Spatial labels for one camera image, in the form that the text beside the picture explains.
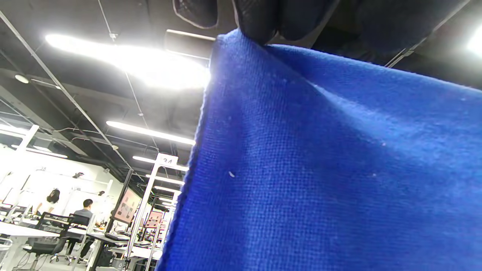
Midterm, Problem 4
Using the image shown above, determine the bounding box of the long ceiling light strip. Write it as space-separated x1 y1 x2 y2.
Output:
107 120 196 146

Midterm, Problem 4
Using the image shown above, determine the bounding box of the white post with sign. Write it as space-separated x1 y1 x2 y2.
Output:
126 152 179 260

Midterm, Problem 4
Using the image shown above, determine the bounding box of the large tilted monitor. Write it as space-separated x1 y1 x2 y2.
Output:
113 188 142 225

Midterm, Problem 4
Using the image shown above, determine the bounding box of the person's left hand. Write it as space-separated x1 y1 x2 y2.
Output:
173 0 456 57

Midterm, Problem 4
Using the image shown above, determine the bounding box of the white office desk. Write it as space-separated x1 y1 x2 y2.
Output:
0 221 61 238

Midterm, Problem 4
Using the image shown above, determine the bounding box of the large ceiling light panel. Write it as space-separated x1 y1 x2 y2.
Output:
45 34 211 91

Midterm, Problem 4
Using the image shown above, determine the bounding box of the black mesh office chair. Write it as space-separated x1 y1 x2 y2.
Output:
21 212 73 271

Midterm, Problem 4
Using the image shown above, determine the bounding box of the blue rectangular towel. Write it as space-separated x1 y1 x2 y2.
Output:
156 29 482 271

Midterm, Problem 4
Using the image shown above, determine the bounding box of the small tilted monitor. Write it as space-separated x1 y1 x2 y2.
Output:
146 210 163 228

